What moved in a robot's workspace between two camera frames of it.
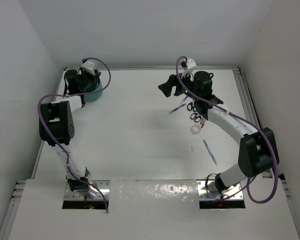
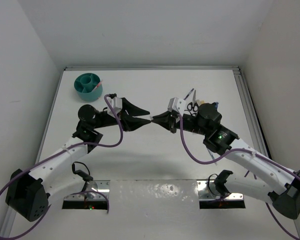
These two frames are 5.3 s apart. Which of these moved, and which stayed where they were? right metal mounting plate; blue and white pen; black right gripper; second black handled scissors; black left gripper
Moved: black left gripper; black right gripper
Stayed: blue and white pen; right metal mounting plate; second black handled scissors
